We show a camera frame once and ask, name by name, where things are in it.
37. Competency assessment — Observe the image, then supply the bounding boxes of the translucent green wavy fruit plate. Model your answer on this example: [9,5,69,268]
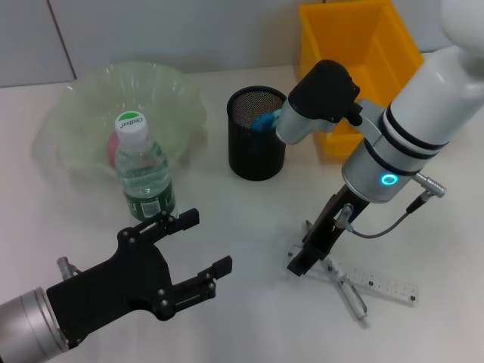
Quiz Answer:
[33,60,208,178]

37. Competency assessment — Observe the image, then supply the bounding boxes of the clear silver ballpoint pen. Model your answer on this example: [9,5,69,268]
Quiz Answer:
[302,220,370,329]

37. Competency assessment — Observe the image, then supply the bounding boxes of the yellow plastic storage bin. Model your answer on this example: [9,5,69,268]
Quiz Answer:
[297,0,424,157]

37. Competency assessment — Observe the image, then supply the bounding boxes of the gripper cable with plug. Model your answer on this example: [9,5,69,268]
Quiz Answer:
[56,256,82,281]
[334,172,447,239]

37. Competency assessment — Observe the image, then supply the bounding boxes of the clear water bottle green label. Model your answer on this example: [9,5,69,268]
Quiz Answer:
[114,111,177,223]

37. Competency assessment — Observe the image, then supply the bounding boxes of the blue and teal scissors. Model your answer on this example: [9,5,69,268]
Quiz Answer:
[251,109,283,133]

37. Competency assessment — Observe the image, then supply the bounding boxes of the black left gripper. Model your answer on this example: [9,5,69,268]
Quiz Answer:
[45,207,233,349]

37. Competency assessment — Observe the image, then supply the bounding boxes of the pink peach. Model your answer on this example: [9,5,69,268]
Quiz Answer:
[107,130,122,168]

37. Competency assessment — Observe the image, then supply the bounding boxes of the left gripper cable with plug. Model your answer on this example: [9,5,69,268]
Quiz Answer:
[56,256,82,281]

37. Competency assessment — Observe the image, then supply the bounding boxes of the clear plastic ruler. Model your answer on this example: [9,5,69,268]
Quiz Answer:
[287,241,420,308]

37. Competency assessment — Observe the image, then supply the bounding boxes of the right gripper cable with plug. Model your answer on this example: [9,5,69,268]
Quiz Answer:
[334,172,447,239]

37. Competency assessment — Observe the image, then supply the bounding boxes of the black mesh pen holder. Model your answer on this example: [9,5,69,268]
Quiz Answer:
[225,85,289,182]

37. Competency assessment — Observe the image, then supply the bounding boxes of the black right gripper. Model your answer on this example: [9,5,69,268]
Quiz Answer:
[286,185,371,277]

